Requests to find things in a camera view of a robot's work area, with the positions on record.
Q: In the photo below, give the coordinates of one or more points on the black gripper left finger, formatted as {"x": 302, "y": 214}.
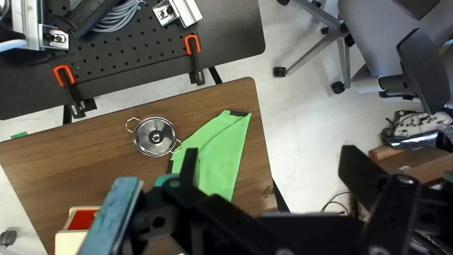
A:
{"x": 114, "y": 214}

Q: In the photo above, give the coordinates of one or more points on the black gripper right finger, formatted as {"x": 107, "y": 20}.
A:
{"x": 391, "y": 212}

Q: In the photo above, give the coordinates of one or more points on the wooden box with red drawer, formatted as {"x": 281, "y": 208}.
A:
{"x": 79, "y": 227}

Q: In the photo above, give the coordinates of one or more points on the brown cardboard box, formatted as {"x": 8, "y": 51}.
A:
{"x": 415, "y": 163}

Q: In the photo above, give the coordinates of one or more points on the steel pot with lid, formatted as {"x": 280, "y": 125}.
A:
{"x": 155, "y": 136}

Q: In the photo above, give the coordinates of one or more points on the grey round object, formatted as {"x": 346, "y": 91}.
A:
{"x": 8, "y": 235}

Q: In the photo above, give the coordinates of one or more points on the small green tape piece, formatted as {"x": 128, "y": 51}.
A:
{"x": 19, "y": 134}

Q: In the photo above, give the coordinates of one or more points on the green cloth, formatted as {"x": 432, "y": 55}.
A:
{"x": 221, "y": 150}

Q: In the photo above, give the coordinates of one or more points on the black perforated board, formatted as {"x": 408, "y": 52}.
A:
{"x": 142, "y": 57}

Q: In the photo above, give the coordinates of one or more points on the grey office chair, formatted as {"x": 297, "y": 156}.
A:
{"x": 387, "y": 42}

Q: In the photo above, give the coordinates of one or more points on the short aluminium extrusion piece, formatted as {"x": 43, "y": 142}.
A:
{"x": 179, "y": 11}

